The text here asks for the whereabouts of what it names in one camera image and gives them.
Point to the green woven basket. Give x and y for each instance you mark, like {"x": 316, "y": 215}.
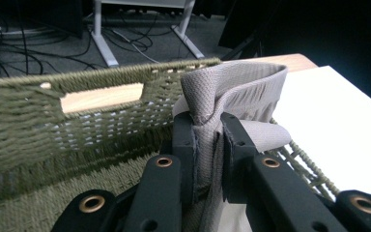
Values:
{"x": 22, "y": 129}

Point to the white desk frame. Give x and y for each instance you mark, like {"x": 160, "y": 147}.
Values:
{"x": 104, "y": 42}

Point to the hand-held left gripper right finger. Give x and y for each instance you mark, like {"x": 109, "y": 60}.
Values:
{"x": 235, "y": 141}

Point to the black metal stand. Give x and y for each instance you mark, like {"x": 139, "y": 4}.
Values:
{"x": 241, "y": 35}

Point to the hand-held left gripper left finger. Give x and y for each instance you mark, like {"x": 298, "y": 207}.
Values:
{"x": 183, "y": 141}

